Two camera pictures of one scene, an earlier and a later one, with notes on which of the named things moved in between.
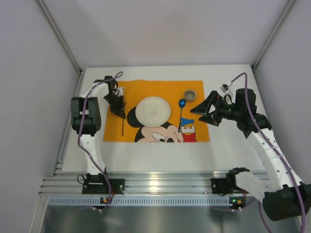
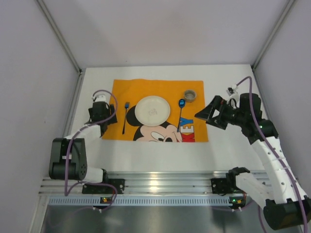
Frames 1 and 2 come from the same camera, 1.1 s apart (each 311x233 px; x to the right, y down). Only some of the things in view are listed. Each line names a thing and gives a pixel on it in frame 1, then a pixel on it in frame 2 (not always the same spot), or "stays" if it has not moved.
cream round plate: x=153 y=111 stays
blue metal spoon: x=182 y=104 stays
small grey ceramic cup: x=190 y=95 stays
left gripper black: x=116 y=104 → x=112 y=114
